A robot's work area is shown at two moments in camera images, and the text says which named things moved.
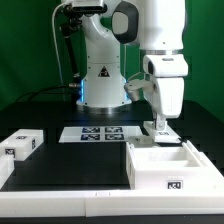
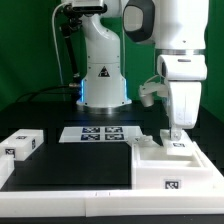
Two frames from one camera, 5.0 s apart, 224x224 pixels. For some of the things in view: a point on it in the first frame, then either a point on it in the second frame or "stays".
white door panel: [167, 135] -> [182, 147]
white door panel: [142, 141] stays
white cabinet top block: [22, 143] stays
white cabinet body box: [171, 168] stays
